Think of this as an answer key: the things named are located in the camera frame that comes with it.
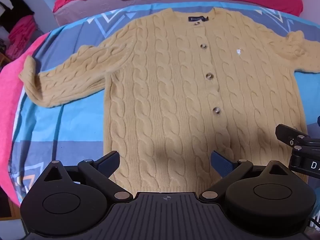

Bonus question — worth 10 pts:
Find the yellow cable-knit cardigan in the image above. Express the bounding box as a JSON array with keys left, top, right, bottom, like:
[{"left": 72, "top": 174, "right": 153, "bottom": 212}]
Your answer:
[{"left": 20, "top": 7, "right": 320, "bottom": 193}]

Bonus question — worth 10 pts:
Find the pile of dark clothes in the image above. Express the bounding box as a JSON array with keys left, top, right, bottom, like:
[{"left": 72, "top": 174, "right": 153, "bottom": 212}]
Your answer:
[{"left": 0, "top": 0, "right": 36, "bottom": 34}]

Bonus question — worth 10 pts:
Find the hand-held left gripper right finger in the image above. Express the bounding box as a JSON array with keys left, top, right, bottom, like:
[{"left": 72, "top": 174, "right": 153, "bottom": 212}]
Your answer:
[{"left": 199, "top": 150, "right": 291, "bottom": 202}]

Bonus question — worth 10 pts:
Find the blue grey patterned bed sheet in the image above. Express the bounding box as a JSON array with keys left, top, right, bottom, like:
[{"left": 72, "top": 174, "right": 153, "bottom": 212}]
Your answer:
[{"left": 10, "top": 2, "right": 320, "bottom": 197}]

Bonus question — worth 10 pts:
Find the pile of pink clothes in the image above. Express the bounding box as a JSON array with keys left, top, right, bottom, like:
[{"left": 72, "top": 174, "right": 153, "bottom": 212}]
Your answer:
[{"left": 5, "top": 14, "right": 45, "bottom": 60}]

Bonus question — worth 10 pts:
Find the pink fleece blanket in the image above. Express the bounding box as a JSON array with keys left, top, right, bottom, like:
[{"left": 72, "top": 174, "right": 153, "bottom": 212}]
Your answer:
[{"left": 0, "top": 32, "right": 52, "bottom": 207}]

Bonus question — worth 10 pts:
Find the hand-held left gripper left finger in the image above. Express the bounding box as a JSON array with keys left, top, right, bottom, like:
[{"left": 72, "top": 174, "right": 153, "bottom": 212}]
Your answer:
[{"left": 44, "top": 151, "right": 134, "bottom": 202}]

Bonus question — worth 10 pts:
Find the beige embossed mattress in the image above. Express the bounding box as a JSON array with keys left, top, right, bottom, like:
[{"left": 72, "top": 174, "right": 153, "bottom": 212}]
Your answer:
[{"left": 53, "top": 0, "right": 160, "bottom": 27}]

